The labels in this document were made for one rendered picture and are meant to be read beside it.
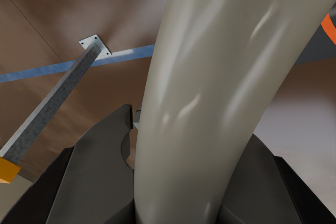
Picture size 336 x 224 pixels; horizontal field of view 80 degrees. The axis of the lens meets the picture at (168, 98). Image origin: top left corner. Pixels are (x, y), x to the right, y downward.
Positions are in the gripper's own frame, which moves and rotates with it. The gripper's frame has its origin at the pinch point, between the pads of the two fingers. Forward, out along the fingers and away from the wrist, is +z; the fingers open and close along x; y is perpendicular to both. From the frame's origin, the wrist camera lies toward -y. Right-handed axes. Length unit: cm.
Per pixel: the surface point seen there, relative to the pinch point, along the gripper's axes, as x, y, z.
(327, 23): 89, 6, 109
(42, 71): -123, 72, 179
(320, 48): 95, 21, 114
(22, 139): -72, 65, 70
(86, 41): -64, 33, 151
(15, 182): -393, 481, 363
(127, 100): -38, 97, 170
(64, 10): -75, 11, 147
